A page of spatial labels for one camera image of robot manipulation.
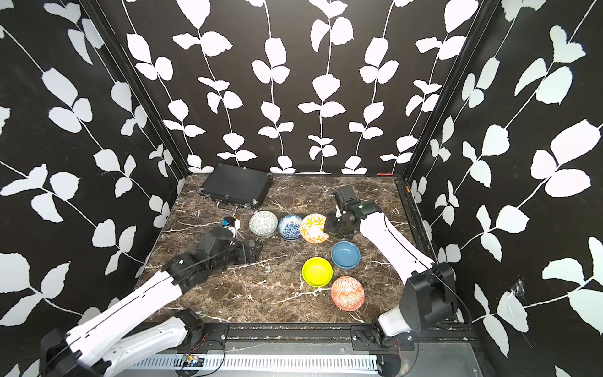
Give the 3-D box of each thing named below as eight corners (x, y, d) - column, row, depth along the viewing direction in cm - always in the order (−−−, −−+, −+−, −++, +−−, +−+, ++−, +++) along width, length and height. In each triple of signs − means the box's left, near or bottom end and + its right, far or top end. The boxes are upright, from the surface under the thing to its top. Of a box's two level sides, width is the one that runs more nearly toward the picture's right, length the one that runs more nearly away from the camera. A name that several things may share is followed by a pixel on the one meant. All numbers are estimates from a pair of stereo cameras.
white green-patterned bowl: (249, 229, 102) (246, 220, 97) (265, 216, 107) (263, 206, 102) (266, 244, 98) (264, 236, 92) (282, 229, 102) (281, 220, 97)
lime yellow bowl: (301, 287, 86) (301, 283, 83) (302, 262, 93) (302, 257, 89) (332, 287, 86) (334, 283, 83) (331, 262, 93) (332, 257, 89)
